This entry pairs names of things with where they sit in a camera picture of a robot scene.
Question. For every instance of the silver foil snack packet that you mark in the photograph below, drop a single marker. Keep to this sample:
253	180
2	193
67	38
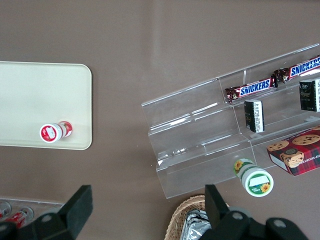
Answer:
195	225

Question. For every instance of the red drink can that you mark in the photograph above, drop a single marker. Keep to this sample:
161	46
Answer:
3	210
18	216

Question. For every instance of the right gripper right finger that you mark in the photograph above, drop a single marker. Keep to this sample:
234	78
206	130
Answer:
215	207

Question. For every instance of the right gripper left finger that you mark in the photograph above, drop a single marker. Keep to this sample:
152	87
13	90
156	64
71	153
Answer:
77	207

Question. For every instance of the clear acrylic tiered shelf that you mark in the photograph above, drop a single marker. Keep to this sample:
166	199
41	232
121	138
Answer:
195	130

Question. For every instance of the red tartan cookie box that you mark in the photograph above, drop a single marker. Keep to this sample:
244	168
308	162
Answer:
300	152

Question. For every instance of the red lidded yogurt bottle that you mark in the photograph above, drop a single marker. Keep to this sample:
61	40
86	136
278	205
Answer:
50	132

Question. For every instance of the clear acrylic can holder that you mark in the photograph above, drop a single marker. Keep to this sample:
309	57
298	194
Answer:
37	203

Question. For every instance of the light tan wicker basket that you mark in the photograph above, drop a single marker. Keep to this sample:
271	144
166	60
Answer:
178	217

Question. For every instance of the small black snack box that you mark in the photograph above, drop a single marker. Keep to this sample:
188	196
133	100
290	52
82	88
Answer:
250	117
307	95

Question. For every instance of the cream plastic tray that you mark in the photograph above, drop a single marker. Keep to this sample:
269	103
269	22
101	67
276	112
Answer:
37	95

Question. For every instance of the green sunflower yogurt bottle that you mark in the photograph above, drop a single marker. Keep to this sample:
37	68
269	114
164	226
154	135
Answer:
257	183

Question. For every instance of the Snickers chocolate bar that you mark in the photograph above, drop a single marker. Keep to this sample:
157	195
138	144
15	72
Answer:
302	68
255	87

